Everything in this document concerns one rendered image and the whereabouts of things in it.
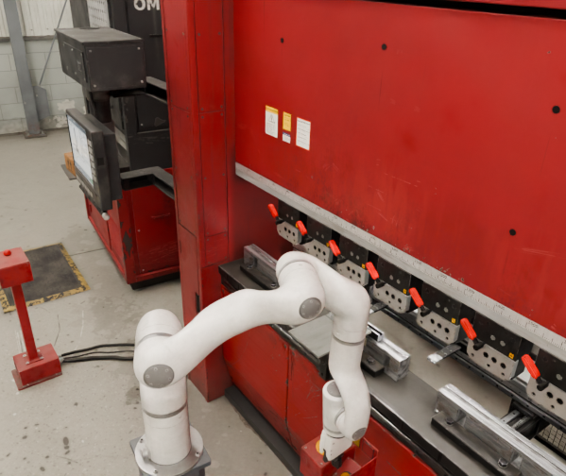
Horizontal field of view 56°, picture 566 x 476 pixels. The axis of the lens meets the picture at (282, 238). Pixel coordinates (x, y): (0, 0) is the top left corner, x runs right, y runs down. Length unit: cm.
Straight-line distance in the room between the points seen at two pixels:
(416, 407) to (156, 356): 102
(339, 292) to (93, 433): 207
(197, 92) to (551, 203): 149
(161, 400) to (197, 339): 21
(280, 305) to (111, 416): 209
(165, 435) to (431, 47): 127
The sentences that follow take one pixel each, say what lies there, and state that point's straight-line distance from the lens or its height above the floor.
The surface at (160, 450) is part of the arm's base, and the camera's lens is 157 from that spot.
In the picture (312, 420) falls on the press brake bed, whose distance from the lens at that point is 244.
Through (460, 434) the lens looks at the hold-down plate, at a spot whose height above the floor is 91.
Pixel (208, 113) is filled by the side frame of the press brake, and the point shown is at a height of 165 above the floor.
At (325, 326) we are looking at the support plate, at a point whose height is 100.
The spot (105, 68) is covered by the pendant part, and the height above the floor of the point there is 184.
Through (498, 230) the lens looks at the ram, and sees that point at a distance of 155.
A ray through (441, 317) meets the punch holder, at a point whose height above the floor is 125.
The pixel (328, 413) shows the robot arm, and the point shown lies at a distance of 161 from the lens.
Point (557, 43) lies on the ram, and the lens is 141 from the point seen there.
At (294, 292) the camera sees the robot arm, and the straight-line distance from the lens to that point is 124.
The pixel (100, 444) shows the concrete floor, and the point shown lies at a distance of 310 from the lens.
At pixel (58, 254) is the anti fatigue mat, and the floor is 1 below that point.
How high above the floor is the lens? 223
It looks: 27 degrees down
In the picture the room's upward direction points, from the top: 2 degrees clockwise
